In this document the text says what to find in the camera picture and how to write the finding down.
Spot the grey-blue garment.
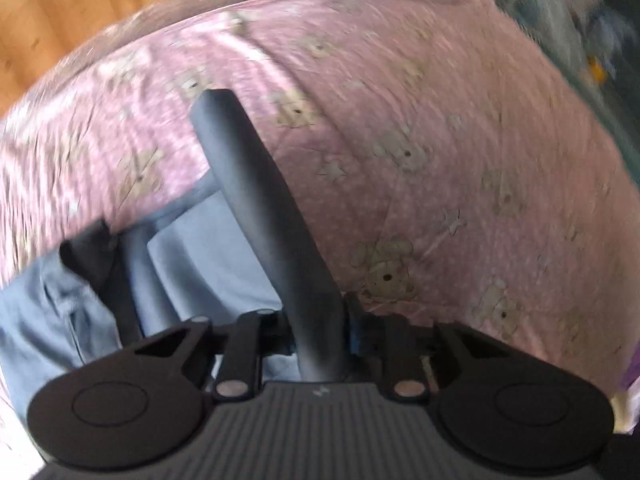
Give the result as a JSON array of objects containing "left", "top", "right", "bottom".
[{"left": 0, "top": 89, "right": 352, "bottom": 427}]

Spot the wooden bed board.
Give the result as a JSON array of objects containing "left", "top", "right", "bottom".
[{"left": 0, "top": 0, "right": 506, "bottom": 117}]

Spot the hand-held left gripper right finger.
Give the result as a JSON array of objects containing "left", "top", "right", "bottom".
[{"left": 344, "top": 292, "right": 502, "bottom": 402}]

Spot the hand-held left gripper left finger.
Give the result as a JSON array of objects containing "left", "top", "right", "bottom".
[{"left": 133, "top": 310, "right": 297, "bottom": 403}]

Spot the pink printed bedsheet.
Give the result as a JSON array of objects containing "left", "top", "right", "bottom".
[{"left": 0, "top": 0, "right": 640, "bottom": 411}]

